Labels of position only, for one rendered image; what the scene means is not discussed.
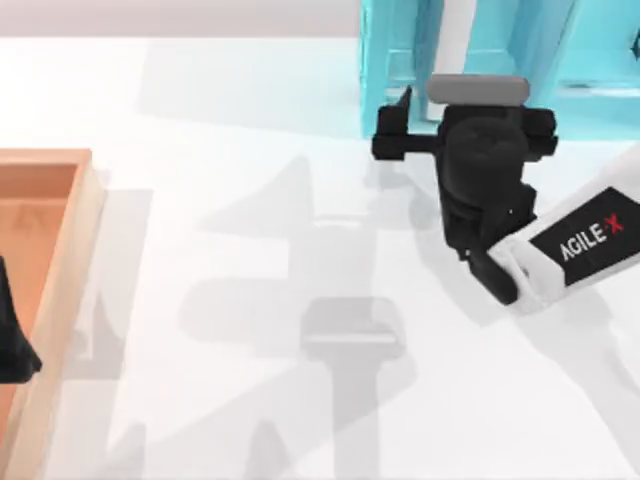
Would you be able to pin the shallow salmon-coloured box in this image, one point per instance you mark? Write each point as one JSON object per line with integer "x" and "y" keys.
{"x": 45, "y": 240}

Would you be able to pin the light blue rack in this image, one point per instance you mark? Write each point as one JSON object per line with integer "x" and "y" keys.
{"x": 500, "y": 40}

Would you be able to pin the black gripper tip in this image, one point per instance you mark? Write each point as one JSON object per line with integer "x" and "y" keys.
{"x": 12, "y": 345}

